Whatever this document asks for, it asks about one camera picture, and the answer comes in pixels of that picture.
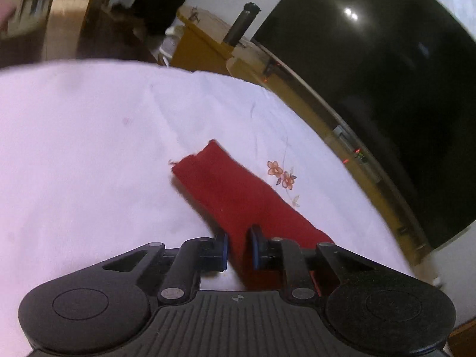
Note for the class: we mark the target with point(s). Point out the red cloth garment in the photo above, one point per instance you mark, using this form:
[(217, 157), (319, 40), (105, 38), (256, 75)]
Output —
[(230, 193)]

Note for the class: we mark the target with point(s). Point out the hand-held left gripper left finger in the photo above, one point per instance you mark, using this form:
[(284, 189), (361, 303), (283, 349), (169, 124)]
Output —
[(223, 250)]

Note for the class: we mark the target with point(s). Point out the dark cylinder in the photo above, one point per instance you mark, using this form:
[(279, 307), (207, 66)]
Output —
[(240, 26)]

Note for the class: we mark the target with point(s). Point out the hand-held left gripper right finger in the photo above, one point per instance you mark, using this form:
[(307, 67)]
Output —
[(256, 248)]

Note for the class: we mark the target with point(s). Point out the wooden television stand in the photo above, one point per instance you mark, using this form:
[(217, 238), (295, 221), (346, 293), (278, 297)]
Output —
[(208, 44)]

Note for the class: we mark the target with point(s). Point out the silver set-top box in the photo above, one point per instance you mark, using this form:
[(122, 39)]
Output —
[(347, 143)]

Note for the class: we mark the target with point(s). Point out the black television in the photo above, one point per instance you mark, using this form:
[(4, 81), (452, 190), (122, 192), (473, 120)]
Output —
[(372, 81)]

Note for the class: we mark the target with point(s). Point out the white floral bedsheet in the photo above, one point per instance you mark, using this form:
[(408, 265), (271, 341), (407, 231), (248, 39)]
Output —
[(74, 156)]

